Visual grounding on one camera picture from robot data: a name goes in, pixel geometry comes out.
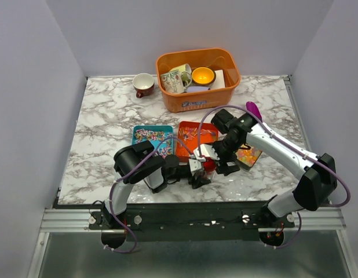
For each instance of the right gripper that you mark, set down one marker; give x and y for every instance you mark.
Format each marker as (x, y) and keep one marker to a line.
(223, 168)

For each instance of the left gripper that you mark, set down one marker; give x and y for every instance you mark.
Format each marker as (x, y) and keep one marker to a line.
(196, 183)

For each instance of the clear plastic jar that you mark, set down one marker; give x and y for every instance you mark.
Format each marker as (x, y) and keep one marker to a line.
(208, 175)

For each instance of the red jar lid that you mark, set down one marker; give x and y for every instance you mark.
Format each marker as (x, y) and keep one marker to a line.
(209, 166)

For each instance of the gold tin candy tray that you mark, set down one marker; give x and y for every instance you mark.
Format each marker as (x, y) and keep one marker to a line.
(247, 156)

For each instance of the orange candy tray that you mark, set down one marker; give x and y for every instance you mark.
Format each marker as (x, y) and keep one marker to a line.
(188, 134)

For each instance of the purple plastic scoop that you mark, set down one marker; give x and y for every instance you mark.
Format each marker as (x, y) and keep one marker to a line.
(252, 107)

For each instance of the teal candy tray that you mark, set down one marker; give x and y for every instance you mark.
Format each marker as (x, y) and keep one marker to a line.
(155, 134)

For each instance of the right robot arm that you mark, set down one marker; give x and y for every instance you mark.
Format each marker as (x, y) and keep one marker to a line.
(315, 174)

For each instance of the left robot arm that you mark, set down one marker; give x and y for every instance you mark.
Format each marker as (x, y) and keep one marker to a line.
(141, 162)

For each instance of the lavender cup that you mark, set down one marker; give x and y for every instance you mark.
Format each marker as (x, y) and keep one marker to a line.
(194, 89)

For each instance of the orange black bowl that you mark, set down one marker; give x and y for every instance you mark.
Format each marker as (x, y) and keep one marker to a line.
(203, 76)

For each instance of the floral patterned mug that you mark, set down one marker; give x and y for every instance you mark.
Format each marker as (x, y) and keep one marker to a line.
(177, 80)

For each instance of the maroon white cup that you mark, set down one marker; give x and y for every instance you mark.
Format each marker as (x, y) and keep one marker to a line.
(143, 84)

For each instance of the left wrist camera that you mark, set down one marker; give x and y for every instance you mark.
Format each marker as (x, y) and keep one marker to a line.
(195, 166)

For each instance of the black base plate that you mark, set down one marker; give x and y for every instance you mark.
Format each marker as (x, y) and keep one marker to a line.
(168, 222)

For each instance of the aluminium rail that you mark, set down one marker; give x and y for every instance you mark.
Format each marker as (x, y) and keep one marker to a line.
(77, 220)

